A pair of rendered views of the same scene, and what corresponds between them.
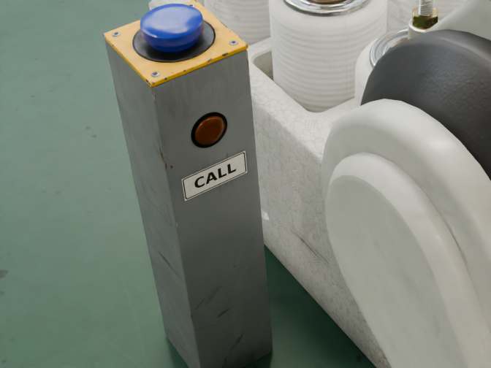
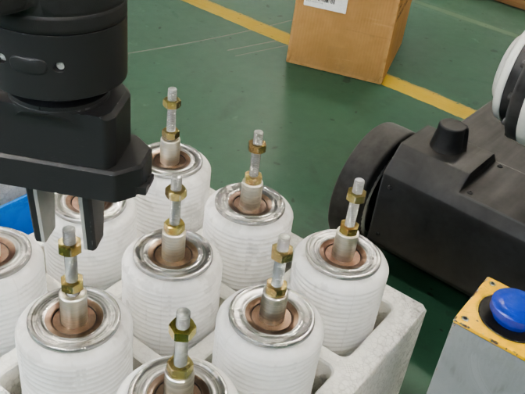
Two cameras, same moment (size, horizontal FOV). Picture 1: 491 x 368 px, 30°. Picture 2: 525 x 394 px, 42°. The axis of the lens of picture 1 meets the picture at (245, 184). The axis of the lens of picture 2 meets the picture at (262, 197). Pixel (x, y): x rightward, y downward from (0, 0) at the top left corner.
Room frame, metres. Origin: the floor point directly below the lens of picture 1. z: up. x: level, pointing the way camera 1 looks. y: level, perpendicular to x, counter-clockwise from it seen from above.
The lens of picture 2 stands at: (0.88, 0.29, 0.68)
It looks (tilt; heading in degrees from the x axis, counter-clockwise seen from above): 34 degrees down; 241
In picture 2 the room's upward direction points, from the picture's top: 8 degrees clockwise
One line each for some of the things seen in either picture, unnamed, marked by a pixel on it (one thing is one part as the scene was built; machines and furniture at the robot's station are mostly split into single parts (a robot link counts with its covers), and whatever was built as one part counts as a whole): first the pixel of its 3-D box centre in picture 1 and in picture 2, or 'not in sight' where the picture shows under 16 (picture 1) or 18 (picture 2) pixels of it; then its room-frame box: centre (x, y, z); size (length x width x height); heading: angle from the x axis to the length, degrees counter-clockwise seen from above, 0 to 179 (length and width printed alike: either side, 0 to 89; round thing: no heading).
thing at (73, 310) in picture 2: not in sight; (73, 306); (0.81, -0.13, 0.26); 0.02 x 0.02 x 0.03
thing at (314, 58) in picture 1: (329, 82); (260, 385); (0.65, -0.08, 0.16); 0.10 x 0.10 x 0.18
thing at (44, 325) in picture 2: not in sight; (74, 318); (0.81, -0.13, 0.25); 0.08 x 0.08 x 0.01
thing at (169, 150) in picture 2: not in sight; (169, 150); (0.65, -0.34, 0.26); 0.02 x 0.02 x 0.03
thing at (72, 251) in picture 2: not in sight; (69, 245); (0.81, -0.13, 0.33); 0.02 x 0.02 x 0.01; 20
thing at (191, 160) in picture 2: not in sight; (169, 160); (0.65, -0.34, 0.25); 0.08 x 0.08 x 0.01
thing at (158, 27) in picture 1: (172, 31); (514, 313); (0.50, 0.04, 0.32); 0.04 x 0.04 x 0.02
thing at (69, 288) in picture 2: not in sight; (72, 282); (0.81, -0.13, 0.29); 0.02 x 0.02 x 0.01; 20
